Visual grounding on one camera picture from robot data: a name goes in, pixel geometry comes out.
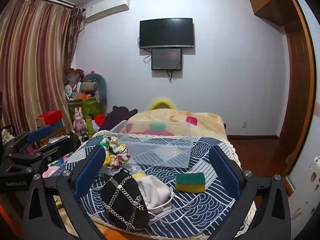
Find blue box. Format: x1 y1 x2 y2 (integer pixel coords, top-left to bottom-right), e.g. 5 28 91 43
44 121 66 136

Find floral scrunchie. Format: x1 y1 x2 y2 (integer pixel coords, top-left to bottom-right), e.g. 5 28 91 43
102 136 132 167

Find clear plastic box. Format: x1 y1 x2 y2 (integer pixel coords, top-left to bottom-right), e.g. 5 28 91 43
108 120 194 168

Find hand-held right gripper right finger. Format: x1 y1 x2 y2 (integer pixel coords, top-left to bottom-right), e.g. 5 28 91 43
209 145 292 240

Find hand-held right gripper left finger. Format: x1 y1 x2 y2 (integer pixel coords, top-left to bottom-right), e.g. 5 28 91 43
22 145 107 240

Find small black monitor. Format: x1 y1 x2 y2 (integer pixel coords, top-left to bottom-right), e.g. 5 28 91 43
151 48 183 71

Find red box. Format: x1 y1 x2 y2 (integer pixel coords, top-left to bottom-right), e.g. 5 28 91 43
36 109 63 127

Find white face mask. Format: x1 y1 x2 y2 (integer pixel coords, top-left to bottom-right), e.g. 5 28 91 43
132 173 192 223

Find dark purple clothing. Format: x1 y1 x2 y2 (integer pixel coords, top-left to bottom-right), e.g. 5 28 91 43
101 106 138 131

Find clear plastic bag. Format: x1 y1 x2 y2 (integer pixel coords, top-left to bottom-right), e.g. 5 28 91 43
101 164 140 178

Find white air conditioner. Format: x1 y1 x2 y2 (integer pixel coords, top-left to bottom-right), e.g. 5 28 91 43
84 0 131 23

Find pink bunny doll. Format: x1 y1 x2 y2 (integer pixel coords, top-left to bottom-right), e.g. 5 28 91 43
73 107 88 140

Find large black television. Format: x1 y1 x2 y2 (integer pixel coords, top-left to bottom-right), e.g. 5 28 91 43
139 18 195 49

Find red cloth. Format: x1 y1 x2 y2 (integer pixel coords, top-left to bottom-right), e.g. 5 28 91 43
94 114 106 127

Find grey plush toy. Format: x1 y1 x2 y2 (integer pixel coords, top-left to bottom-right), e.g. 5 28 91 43
82 74 108 104

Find white door with stickers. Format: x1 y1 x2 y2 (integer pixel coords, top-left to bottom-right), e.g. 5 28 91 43
286 0 320 230

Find blue patterned tablecloth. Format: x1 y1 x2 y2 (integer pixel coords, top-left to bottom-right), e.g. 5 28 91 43
57 129 257 238

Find green cardboard box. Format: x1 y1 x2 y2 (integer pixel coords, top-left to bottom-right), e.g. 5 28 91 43
67 97 103 120

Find yellow ring cushion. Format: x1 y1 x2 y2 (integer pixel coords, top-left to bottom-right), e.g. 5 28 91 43
149 99 175 111

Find striped brown curtain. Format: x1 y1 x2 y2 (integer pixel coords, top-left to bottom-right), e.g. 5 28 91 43
0 0 84 143

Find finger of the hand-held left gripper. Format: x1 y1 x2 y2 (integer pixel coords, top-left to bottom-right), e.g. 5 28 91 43
1 125 54 156
11 131 82 166

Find green and yellow sponge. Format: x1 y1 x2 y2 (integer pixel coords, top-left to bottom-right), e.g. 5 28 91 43
175 172 206 193

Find pile of toys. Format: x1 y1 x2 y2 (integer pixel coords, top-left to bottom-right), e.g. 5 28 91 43
65 69 85 101

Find beige blanket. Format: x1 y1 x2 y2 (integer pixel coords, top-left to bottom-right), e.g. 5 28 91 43
127 110 227 140

